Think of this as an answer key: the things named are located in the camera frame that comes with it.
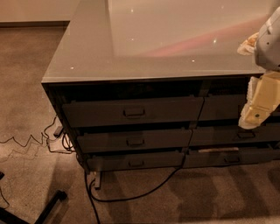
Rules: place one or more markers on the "black stand leg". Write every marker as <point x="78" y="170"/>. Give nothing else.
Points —
<point x="9" y="218"/>

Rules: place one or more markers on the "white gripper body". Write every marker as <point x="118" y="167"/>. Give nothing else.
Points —
<point x="269" y="44"/>

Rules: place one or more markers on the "black power adapter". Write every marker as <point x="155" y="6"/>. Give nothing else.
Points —
<point x="58" y="131"/>

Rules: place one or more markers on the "grey drawer cabinet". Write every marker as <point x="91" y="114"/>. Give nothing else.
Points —
<point x="116" y="50"/>

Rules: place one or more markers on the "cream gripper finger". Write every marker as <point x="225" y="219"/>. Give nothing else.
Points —
<point x="252" y="118"/>
<point x="247" y="47"/>

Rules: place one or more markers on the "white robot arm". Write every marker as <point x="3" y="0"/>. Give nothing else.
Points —
<point x="267" y="51"/>

